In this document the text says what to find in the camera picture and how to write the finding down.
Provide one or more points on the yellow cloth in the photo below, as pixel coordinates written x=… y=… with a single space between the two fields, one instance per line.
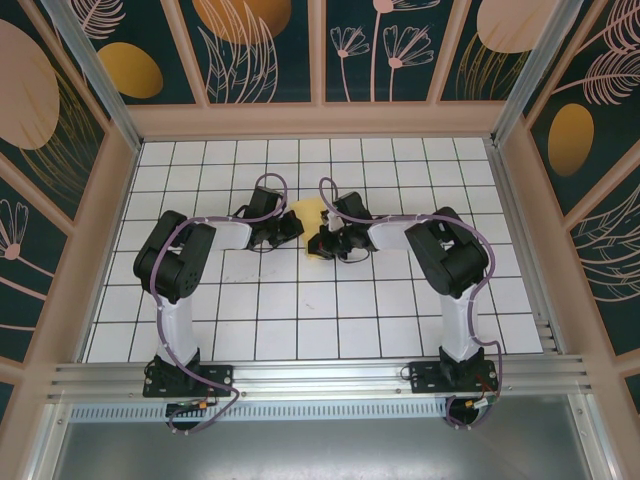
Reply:
x=307 y=215

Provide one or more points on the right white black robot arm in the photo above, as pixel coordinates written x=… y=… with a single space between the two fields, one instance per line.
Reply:
x=460 y=325

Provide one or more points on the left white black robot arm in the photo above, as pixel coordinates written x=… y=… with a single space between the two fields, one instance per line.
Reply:
x=177 y=325

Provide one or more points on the grey metal panel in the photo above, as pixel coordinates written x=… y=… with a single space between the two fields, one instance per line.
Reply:
x=320 y=450

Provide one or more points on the long aluminium mounting rail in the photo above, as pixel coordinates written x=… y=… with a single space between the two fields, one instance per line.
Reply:
x=320 y=380

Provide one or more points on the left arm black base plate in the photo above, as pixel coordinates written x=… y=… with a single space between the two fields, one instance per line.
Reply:
x=217 y=380

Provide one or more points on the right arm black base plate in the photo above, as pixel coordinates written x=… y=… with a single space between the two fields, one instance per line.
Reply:
x=427 y=377

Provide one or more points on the aluminium side rail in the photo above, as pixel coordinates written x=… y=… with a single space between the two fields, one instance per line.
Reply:
x=526 y=250

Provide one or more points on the aluminium corner post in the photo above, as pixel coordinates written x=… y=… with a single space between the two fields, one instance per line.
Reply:
x=535 y=70
x=94 y=70

